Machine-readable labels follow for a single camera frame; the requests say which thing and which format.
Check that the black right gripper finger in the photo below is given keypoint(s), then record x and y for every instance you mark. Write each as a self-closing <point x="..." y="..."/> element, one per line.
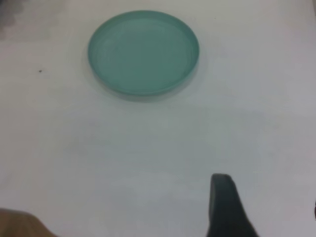
<point x="227" y="212"/>

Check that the green round plate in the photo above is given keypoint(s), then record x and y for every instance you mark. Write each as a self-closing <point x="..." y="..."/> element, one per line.
<point x="143" y="54"/>

